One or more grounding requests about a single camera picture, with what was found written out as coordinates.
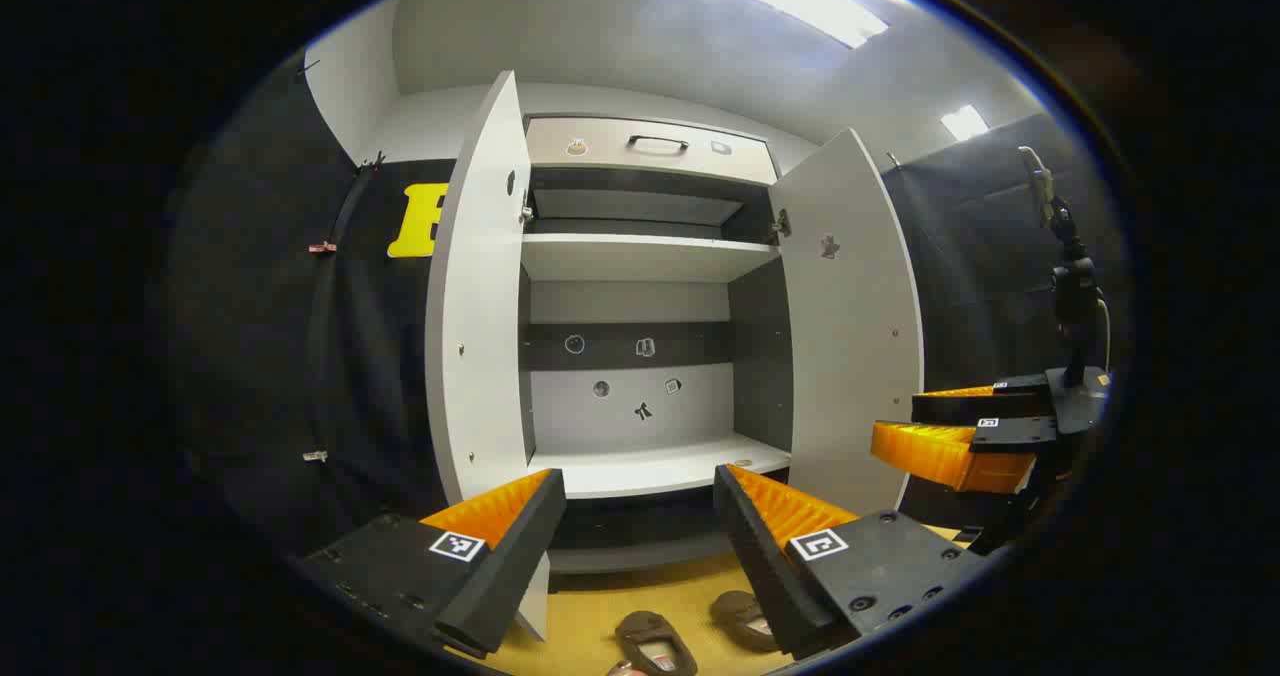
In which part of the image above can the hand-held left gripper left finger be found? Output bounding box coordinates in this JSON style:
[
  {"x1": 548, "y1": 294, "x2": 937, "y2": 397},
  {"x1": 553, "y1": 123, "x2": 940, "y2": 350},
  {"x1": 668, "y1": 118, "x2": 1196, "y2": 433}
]
[{"x1": 298, "y1": 468, "x2": 568, "y2": 659}]

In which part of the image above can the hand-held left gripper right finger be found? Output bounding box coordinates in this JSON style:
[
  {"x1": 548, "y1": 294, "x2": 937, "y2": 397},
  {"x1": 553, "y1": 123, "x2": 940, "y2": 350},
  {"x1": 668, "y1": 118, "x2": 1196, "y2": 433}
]
[{"x1": 712, "y1": 462, "x2": 989, "y2": 662}]

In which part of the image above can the brown fuzzy shoe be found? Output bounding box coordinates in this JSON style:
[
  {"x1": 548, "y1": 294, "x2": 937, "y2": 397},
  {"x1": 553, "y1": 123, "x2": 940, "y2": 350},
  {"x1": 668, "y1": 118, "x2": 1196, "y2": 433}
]
[
  {"x1": 613, "y1": 610, "x2": 700, "y2": 676},
  {"x1": 709, "y1": 590, "x2": 783, "y2": 655}
]

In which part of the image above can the white shoe cabinet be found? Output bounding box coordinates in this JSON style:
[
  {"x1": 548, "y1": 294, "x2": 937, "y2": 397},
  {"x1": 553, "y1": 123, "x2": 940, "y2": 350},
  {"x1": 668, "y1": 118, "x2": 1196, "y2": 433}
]
[{"x1": 515, "y1": 113, "x2": 796, "y2": 575}]

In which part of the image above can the white cabinet shelf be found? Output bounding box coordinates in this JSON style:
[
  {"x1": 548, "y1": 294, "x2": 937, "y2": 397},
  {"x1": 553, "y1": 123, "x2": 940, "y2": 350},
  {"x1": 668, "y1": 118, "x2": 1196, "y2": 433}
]
[
  {"x1": 521, "y1": 233, "x2": 782, "y2": 284},
  {"x1": 527, "y1": 435, "x2": 793, "y2": 500}
]

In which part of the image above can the grey thin cabinet shelf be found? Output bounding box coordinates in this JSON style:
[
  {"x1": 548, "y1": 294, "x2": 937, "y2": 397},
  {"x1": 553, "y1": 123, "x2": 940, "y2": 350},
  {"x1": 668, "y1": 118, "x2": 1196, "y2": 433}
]
[{"x1": 532, "y1": 188, "x2": 747, "y2": 228}]

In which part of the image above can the beige cabinet drawer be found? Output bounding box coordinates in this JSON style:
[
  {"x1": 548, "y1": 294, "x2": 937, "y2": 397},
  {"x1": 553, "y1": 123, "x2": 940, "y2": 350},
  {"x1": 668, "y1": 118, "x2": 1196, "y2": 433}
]
[{"x1": 525, "y1": 116, "x2": 780, "y2": 186}]

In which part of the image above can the black backdrop cloth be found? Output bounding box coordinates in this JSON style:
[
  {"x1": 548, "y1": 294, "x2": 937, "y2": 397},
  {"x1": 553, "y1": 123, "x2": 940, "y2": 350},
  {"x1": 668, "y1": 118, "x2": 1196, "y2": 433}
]
[
  {"x1": 880, "y1": 111, "x2": 1128, "y2": 399},
  {"x1": 165, "y1": 51, "x2": 461, "y2": 559}
]

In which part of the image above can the small ceiling light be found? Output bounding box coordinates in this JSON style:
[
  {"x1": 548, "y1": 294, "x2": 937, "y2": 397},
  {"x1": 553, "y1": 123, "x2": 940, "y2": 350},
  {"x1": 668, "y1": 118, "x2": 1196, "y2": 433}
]
[{"x1": 939, "y1": 104, "x2": 992, "y2": 143}]

